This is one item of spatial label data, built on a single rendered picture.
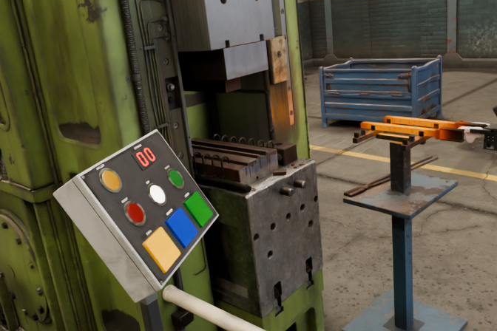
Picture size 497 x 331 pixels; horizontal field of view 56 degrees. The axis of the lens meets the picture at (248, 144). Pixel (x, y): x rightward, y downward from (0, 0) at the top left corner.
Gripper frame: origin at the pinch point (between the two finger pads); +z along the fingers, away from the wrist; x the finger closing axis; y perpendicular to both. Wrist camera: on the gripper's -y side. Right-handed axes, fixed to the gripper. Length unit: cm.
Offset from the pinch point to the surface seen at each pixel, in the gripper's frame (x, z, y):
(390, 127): -13.6, 23.6, -0.1
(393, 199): -22.9, 17.5, 26.5
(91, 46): -118, 51, -47
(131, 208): -136, 9, -16
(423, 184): -2.6, 15.5, 26.6
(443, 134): -12.2, 2.4, 0.7
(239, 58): -79, 35, -38
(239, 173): -85, 34, -2
